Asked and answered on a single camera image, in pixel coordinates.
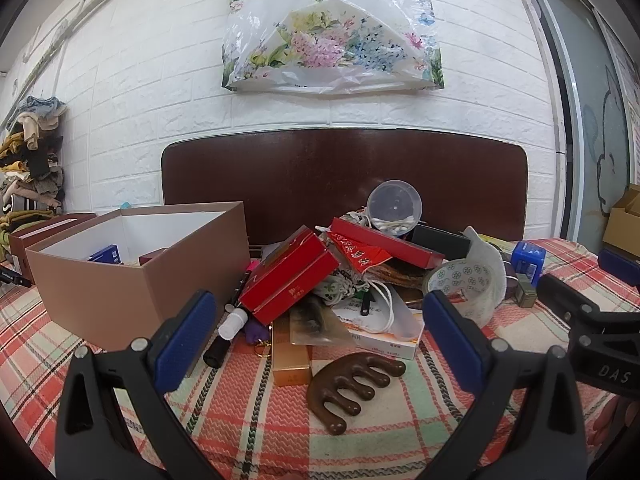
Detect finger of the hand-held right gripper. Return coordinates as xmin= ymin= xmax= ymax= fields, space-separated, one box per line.
xmin=596 ymin=246 xmax=640 ymax=287
xmin=537 ymin=273 xmax=602 ymax=332

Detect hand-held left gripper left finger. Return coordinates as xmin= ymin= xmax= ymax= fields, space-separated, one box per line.
xmin=55 ymin=289 xmax=226 ymax=480

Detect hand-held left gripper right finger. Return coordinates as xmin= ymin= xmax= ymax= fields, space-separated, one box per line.
xmin=422 ymin=289 xmax=588 ymax=480

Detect blue plastic stamp box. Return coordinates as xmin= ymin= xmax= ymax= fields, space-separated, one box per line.
xmin=510 ymin=240 xmax=545 ymax=286

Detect patterned clear tape roll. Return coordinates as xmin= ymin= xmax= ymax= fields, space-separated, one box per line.
xmin=422 ymin=226 xmax=508 ymax=330

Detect brown cardboard box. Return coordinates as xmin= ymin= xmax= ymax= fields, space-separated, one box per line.
xmin=25 ymin=201 xmax=251 ymax=352

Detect brown wooden comb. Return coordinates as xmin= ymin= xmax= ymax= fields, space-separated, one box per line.
xmin=306 ymin=352 xmax=407 ymax=436

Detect tan cardboard carton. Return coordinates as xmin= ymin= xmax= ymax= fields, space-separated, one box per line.
xmin=602 ymin=185 xmax=640 ymax=261

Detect small green box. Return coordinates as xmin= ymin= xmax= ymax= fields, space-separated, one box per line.
xmin=515 ymin=274 xmax=538 ymax=308

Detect black and white tube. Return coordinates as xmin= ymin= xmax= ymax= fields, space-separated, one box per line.
xmin=202 ymin=307 xmax=249 ymax=368

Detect white and orange box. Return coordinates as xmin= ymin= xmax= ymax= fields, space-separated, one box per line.
xmin=332 ymin=305 xmax=425 ymax=361

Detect black pen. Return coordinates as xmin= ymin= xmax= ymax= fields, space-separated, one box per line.
xmin=226 ymin=269 xmax=253 ymax=313

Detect black box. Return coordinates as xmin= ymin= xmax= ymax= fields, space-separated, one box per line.
xmin=410 ymin=223 xmax=472 ymax=261

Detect golden box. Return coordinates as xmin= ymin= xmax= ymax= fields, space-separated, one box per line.
xmin=271 ymin=317 xmax=313 ymax=387

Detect slim red gift box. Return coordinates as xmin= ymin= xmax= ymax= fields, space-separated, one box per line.
xmin=330 ymin=216 xmax=446 ymax=270

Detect small dark blue box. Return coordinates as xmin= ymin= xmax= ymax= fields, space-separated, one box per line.
xmin=89 ymin=244 xmax=123 ymax=265

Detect wide red gift box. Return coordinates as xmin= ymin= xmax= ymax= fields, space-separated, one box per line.
xmin=238 ymin=225 xmax=341 ymax=326

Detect plaid blanket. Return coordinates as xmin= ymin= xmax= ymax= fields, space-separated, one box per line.
xmin=0 ymin=237 xmax=640 ymax=480

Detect dark clear packet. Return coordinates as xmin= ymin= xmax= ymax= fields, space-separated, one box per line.
xmin=290 ymin=295 xmax=351 ymax=346

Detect red printed pennant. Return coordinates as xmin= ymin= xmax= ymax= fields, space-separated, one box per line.
xmin=327 ymin=230 xmax=393 ymax=273

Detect frosted glass door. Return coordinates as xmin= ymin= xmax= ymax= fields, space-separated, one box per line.
xmin=520 ymin=0 xmax=640 ymax=241

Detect clear plastic jar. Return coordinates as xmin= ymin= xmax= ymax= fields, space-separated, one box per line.
xmin=366 ymin=179 xmax=423 ymax=236

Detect dark red box lid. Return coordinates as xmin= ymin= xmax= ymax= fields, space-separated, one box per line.
xmin=7 ymin=212 xmax=98 ymax=286

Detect dark brown headboard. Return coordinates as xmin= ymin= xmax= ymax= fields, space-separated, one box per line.
xmin=161 ymin=128 xmax=529 ymax=248

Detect pile of clothes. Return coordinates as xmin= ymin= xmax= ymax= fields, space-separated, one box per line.
xmin=0 ymin=95 xmax=68 ymax=261

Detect floral plastic bag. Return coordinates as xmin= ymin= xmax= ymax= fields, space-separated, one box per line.
xmin=221 ymin=0 xmax=445 ymax=96

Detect purple keychain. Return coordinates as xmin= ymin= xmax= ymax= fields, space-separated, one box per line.
xmin=244 ymin=320 xmax=275 ymax=359

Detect floral drawstring pouch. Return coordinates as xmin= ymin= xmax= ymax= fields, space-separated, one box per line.
xmin=312 ymin=267 xmax=373 ymax=308

